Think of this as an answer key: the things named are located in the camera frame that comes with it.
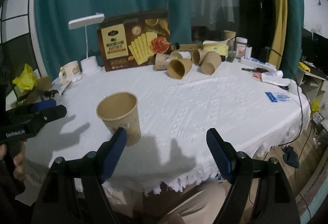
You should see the floral kraft paper cup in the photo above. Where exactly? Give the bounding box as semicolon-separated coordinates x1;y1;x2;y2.
96;92;141;146

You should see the left hand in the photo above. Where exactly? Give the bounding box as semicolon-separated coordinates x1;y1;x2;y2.
1;140;27;182

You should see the yellow plastic bag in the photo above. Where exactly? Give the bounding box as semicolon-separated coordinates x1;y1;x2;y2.
12;64;38;90

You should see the white textured tablecloth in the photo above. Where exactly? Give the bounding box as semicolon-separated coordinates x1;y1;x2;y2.
26;62;310;194

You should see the blue white card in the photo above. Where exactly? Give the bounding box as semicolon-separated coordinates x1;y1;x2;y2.
265;92;290;103

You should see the cream cartoon mug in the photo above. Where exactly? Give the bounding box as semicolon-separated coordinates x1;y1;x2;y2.
58;60;82;84

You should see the white desk lamp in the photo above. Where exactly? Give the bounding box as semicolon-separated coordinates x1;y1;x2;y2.
68;13;105;76

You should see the kraft paper cup right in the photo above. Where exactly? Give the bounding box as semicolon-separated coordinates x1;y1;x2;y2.
201;51;222;75

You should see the white power strip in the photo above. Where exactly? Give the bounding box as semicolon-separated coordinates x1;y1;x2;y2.
240;57;276;71

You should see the kraft paper cup behind left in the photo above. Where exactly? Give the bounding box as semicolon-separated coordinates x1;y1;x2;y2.
154;53;170;70

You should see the kraft paper cup front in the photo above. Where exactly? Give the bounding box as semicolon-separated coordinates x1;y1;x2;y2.
167;59;192;79

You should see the kraft paper cup middle back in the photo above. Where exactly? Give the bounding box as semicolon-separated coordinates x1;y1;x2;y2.
192;49;207;65

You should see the white rimmed paper cup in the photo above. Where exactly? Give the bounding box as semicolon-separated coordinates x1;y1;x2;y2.
170;50;192;60

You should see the brown cracker box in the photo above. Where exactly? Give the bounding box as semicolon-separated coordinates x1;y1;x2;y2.
97;9;172;71

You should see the yellow tissue pack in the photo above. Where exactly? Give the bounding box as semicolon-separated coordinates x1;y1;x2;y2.
202;41;229;57

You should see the white lid jar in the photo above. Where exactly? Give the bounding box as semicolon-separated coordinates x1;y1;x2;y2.
235;37;248;58

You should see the brown oval tray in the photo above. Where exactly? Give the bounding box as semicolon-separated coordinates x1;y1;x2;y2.
171;43;203;51

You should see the upright paper cup far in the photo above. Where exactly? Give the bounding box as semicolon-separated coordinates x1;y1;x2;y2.
223;30;236;41

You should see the yellow teal curtain right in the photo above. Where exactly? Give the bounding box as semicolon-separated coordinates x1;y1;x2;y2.
269;0;305;79

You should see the black cable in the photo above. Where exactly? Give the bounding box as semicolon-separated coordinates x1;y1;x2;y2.
264;45;312;214

